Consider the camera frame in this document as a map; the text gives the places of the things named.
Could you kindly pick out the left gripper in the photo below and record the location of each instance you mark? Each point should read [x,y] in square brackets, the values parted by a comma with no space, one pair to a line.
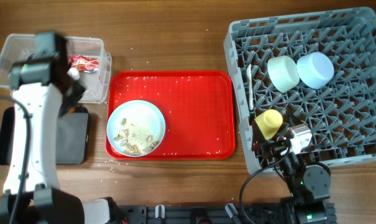
[73,94]

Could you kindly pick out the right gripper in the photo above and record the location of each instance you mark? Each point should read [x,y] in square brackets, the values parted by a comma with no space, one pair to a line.
[275,146]

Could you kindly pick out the white tissue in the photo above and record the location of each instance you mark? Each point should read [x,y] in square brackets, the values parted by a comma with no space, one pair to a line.
[74,73]

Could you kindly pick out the yellow plastic cup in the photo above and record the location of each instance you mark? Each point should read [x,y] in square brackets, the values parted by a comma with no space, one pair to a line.
[269,122]

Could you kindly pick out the red foil wrapper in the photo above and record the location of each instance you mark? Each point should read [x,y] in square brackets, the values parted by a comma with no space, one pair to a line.
[83,63]

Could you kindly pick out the white plastic spoon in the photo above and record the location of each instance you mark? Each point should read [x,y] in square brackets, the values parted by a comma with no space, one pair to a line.
[249,77]

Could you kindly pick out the mint green cup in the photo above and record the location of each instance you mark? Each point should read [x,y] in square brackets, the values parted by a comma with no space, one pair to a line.
[283,73]

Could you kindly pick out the light blue bowl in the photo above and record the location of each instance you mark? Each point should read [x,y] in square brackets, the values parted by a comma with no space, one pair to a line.
[315,70]

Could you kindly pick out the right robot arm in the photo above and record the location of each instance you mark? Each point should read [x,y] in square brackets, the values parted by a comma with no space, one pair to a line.
[308,183]

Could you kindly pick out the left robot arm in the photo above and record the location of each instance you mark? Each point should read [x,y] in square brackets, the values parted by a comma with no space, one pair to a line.
[42,91]

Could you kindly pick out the black waste tray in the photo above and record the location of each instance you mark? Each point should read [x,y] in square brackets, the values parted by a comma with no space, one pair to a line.
[72,137]

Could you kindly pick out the grey dishwasher rack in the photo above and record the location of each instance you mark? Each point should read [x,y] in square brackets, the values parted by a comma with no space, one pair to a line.
[342,114]

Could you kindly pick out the clear plastic storage bin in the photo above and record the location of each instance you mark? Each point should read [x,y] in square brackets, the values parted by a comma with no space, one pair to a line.
[96,81]

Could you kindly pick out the red plastic tray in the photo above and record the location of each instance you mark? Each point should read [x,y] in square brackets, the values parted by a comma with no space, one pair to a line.
[197,106]

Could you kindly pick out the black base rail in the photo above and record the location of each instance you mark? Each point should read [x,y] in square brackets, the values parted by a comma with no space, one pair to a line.
[256,213]

